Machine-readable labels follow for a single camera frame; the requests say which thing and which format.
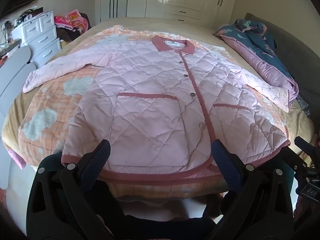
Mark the grey padded headboard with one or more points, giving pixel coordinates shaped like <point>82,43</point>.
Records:
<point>300,62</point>

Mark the grey oval chair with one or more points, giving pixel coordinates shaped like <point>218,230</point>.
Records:
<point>15,80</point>

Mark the dark patterned cloth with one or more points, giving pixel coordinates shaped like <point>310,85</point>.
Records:
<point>305,107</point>

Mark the pink cloth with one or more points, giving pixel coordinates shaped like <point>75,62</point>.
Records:
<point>17,158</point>

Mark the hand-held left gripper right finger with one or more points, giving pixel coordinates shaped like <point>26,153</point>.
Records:
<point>225,162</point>

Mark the cluttered side desk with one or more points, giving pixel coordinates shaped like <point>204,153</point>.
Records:
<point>10,50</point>

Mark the pink printed blanket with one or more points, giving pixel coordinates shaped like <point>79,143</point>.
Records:
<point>72,20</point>

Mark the blue floral quilt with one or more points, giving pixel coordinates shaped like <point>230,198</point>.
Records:
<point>255,37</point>

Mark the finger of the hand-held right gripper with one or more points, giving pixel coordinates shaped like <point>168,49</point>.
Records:
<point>296,162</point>
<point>303,146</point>

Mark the orange plaid blanket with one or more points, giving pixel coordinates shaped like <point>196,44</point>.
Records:
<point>50,100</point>

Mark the bed with beige sheet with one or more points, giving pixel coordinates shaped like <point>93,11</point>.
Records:
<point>175,25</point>

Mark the person's dark navy clothing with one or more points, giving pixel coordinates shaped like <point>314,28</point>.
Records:
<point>170,230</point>

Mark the pink quilted jacket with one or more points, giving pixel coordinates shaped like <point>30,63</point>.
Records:
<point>150,92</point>

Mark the white door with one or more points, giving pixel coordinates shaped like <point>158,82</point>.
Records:
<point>120,5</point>

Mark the white drawer chest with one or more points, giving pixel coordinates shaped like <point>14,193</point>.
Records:
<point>40,37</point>

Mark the dark clothes pile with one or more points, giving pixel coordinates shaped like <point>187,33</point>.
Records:
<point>66,33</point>

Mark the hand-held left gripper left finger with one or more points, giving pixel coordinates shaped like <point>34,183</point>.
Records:
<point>96,160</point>

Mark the black box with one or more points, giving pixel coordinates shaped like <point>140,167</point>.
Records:
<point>33,13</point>

